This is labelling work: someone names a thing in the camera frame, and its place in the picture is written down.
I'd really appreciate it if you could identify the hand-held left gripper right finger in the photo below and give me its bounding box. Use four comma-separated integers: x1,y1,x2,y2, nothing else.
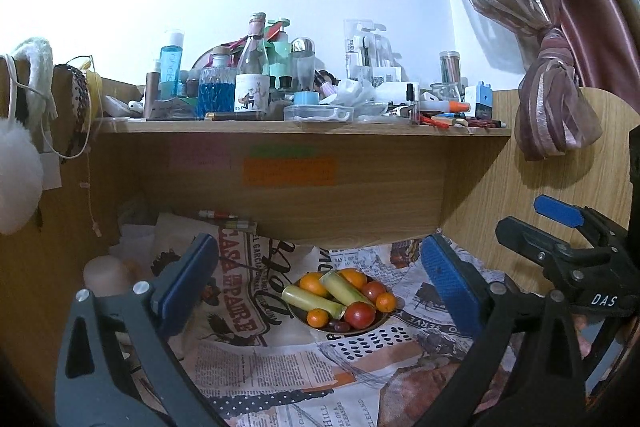
415,233,588,427

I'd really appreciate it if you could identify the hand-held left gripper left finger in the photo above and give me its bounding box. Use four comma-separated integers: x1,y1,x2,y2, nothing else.
54,233,226,427

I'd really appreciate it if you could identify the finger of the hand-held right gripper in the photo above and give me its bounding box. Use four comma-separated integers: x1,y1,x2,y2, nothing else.
533,194,640,259
495,216,587,284

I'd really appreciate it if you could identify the red tomato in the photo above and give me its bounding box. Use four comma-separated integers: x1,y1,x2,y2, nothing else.
361,281,388,303
344,301,377,330

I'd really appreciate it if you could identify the dark round plate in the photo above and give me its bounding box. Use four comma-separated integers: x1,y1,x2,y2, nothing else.
291,271,399,336

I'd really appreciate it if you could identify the pale green sugarcane piece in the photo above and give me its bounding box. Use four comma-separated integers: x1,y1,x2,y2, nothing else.
320,270,377,309
281,284,348,320

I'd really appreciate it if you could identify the person's right hand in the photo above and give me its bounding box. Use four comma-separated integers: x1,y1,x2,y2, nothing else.
572,314,597,361

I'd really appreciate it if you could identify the printed sheet with red lettering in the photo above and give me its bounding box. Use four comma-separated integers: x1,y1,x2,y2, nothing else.
150,212,332,354

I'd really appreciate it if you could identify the white crumpled paper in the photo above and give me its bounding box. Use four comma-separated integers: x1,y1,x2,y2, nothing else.
109,202,162,259

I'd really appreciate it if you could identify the wooden shelf unit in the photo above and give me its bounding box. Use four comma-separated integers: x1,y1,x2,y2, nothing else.
0,56,640,413

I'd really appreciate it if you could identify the pink sticky note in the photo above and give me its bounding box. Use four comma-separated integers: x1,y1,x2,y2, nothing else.
169,141,232,170

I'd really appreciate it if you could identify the orange sticky note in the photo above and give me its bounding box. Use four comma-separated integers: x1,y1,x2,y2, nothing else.
243,158,337,187

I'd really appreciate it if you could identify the newspaper print paper cover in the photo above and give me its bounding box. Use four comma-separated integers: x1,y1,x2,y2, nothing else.
170,241,523,427

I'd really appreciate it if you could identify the white marker with orange cap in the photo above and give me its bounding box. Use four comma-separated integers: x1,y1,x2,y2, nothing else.
425,100,471,114

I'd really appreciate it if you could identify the green sticky note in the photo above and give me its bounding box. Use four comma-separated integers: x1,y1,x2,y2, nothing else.
249,146,317,160

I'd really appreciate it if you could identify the black and gold pen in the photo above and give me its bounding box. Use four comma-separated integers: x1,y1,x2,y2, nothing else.
205,111,287,122

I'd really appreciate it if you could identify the glass jar with sticks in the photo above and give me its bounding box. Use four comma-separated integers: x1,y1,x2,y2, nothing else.
439,50,461,86

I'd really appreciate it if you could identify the brown tube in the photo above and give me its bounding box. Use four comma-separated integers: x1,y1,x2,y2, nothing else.
144,72,161,119

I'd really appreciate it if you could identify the square blue liquid glass bottle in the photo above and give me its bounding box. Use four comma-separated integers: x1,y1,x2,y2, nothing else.
198,47,239,118

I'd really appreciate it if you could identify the white fluffy pompom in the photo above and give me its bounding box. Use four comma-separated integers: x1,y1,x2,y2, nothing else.
0,117,46,236

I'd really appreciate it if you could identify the clear flat plastic box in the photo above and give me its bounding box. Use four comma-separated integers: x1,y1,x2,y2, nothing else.
283,104,355,124

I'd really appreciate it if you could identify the white crumpled plastic bag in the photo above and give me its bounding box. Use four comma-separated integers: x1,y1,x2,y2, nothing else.
331,79,377,108

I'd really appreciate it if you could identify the tall blue liquid bottle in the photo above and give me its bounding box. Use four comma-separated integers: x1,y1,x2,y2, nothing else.
158,31,186,100

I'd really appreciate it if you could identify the dotted brown headband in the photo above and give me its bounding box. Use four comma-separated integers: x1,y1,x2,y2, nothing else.
52,63,92,160

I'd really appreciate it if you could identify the clear bottle with white label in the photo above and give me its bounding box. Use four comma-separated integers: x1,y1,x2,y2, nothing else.
235,12,271,114

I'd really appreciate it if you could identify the clear bottle with silver cap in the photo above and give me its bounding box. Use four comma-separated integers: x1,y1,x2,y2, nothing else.
290,37,317,94

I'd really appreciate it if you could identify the clear packaged brush set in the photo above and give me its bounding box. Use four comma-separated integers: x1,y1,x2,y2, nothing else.
343,19,404,82

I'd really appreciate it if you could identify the mint green pump bottle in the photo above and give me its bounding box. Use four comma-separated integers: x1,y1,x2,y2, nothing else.
270,19,294,78

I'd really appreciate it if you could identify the white fluffy headband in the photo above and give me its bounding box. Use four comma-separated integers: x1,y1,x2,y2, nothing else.
9,37,57,130

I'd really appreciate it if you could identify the white hanging cord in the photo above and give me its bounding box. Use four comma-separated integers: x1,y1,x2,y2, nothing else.
79,117,104,238

